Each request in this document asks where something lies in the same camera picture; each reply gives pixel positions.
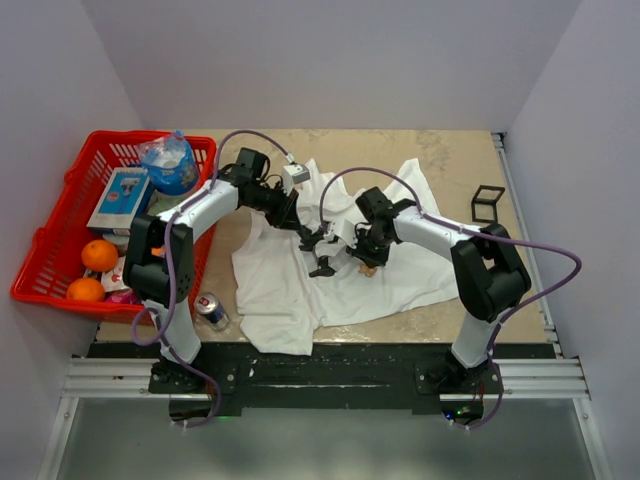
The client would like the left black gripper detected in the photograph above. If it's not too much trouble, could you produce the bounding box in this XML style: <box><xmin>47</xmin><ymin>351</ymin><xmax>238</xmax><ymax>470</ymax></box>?
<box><xmin>245</xmin><ymin>181</ymin><xmax>302</xmax><ymax>232</ymax></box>

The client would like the white printed t-shirt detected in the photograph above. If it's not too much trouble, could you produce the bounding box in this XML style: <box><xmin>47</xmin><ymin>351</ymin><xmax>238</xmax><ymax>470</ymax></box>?
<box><xmin>231</xmin><ymin>157</ymin><xmax>461</xmax><ymax>357</ymax></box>

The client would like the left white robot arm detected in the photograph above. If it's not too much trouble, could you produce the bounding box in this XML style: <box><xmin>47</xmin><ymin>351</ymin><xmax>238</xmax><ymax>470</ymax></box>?
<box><xmin>123</xmin><ymin>148</ymin><xmax>310</xmax><ymax>392</ymax></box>

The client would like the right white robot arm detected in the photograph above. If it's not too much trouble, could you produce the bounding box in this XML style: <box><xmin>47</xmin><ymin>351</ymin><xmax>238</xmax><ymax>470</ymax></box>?
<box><xmin>347</xmin><ymin>187</ymin><xmax>531</xmax><ymax>393</ymax></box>

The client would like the blue plastic bag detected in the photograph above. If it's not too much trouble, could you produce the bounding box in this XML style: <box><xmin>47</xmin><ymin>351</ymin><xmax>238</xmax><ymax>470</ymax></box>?
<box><xmin>135</xmin><ymin>131</ymin><xmax>199</xmax><ymax>196</ymax></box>

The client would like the blue red drink can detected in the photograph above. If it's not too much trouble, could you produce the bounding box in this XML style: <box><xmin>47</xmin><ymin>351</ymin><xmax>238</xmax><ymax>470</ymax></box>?
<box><xmin>194</xmin><ymin>292</ymin><xmax>229</xmax><ymax>330</ymax></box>

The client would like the blue white razor box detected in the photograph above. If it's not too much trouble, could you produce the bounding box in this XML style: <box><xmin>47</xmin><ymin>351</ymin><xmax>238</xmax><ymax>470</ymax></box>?
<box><xmin>86</xmin><ymin>167</ymin><xmax>154</xmax><ymax>236</ymax></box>

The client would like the pink packet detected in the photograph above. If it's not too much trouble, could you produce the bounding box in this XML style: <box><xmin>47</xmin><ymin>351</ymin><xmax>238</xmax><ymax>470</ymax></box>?
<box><xmin>105</xmin><ymin>289</ymin><xmax>140</xmax><ymax>305</ymax></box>

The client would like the red white snack packet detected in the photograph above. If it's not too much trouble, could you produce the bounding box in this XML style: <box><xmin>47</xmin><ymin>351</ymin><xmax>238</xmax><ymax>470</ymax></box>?
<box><xmin>101</xmin><ymin>256</ymin><xmax>127</xmax><ymax>294</ymax></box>

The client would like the upper orange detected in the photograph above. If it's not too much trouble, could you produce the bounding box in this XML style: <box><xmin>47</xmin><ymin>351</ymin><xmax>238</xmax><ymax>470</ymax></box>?
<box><xmin>81</xmin><ymin>239</ymin><xmax>119</xmax><ymax>272</ymax></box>

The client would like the orange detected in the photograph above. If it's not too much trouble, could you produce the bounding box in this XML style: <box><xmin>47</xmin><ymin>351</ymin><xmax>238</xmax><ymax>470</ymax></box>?
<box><xmin>81</xmin><ymin>239</ymin><xmax>119</xmax><ymax>272</ymax></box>
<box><xmin>65</xmin><ymin>277</ymin><xmax>106</xmax><ymax>302</ymax></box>

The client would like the lower orange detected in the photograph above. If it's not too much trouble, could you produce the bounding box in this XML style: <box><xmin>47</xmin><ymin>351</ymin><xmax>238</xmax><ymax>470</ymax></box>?
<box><xmin>65</xmin><ymin>277</ymin><xmax>106</xmax><ymax>302</ymax></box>

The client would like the red plastic basket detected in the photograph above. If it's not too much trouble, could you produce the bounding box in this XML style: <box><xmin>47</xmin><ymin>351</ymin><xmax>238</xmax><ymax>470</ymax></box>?
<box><xmin>10</xmin><ymin>130</ymin><xmax>221</xmax><ymax>329</ymax></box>

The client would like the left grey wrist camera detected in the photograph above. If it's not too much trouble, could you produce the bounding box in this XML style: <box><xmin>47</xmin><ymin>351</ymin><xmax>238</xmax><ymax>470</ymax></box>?
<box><xmin>281</xmin><ymin>163</ymin><xmax>310</xmax><ymax>194</ymax></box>

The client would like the black metal bracket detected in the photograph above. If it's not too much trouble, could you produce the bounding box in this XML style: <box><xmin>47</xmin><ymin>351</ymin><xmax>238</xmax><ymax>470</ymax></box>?
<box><xmin>470</xmin><ymin>184</ymin><xmax>506</xmax><ymax>224</ymax></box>

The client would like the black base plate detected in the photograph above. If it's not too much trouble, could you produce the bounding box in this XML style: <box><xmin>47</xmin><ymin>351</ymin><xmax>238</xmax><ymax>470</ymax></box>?
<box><xmin>149</xmin><ymin>343</ymin><xmax>500</xmax><ymax>416</ymax></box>

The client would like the aluminium rail frame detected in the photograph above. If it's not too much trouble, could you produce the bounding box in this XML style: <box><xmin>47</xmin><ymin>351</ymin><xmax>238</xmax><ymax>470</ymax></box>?
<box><xmin>34</xmin><ymin>130</ymin><xmax>614</xmax><ymax>480</ymax></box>

